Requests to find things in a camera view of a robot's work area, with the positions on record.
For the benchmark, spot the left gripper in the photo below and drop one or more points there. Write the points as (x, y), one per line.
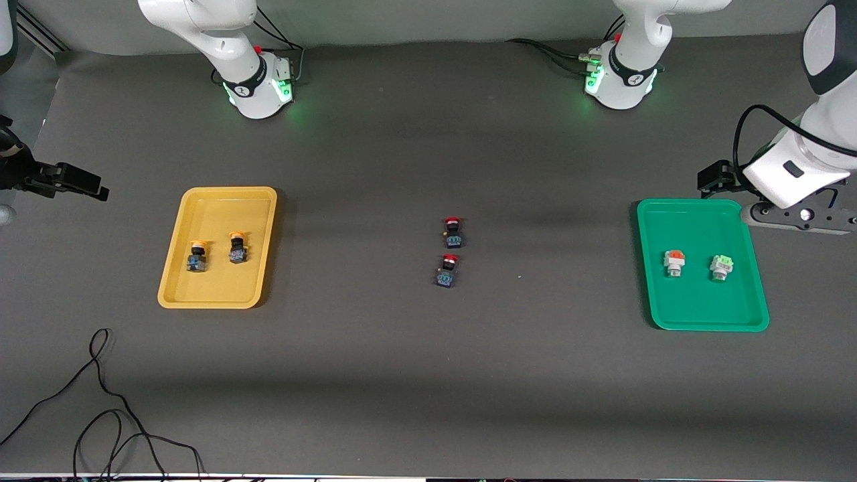
(715, 175)

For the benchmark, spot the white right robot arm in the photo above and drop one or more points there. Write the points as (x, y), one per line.
(221, 33)

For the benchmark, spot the orange square push button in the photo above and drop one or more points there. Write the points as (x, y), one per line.
(674, 263)

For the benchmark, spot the green plastic tray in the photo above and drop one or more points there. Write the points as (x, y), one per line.
(696, 301)

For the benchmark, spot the yellow round push button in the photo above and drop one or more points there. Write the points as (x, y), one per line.
(196, 260)
(237, 250)

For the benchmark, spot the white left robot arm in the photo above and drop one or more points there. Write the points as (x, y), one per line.
(830, 87)

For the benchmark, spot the red round push button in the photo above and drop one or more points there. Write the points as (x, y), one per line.
(454, 235)
(446, 274)

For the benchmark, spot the yellow plastic tray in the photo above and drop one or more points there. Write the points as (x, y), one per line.
(217, 288)

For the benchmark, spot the aluminium profile rail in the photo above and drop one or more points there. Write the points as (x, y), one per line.
(40, 32)

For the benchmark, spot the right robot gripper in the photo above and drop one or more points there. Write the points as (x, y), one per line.
(20, 169)

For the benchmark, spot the green square push button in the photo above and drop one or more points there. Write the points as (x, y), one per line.
(721, 268)

